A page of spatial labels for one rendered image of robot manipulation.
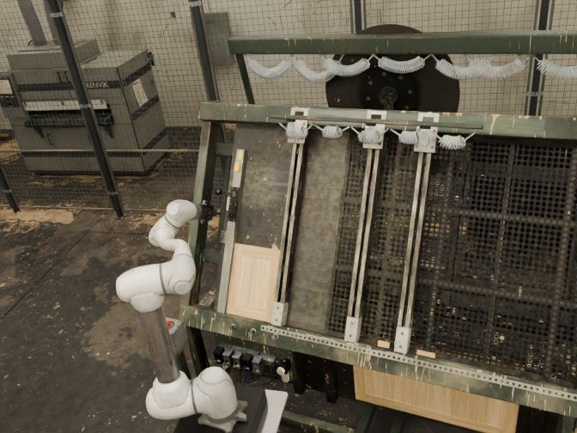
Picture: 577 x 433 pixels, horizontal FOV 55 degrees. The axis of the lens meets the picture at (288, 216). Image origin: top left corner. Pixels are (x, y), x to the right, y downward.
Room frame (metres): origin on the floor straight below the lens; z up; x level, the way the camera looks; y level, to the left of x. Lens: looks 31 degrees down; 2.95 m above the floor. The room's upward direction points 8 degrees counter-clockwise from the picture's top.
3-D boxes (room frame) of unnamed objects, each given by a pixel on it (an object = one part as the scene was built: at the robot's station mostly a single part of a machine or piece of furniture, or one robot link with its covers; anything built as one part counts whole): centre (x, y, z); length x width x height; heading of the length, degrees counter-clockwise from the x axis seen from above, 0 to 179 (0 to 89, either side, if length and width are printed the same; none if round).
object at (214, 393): (1.81, 0.44, 1.01); 0.18 x 0.16 x 0.22; 96
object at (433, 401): (2.10, -0.66, 0.53); 0.90 x 0.02 x 0.55; 62
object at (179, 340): (2.40, 0.75, 0.84); 0.12 x 0.12 x 0.18; 62
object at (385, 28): (3.09, -0.67, 1.85); 0.80 x 0.06 x 0.80; 62
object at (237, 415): (1.80, 0.41, 0.87); 0.22 x 0.18 x 0.06; 61
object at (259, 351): (2.26, 0.33, 0.69); 0.50 x 0.14 x 0.24; 62
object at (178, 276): (1.89, 0.49, 1.61); 0.18 x 0.14 x 0.13; 6
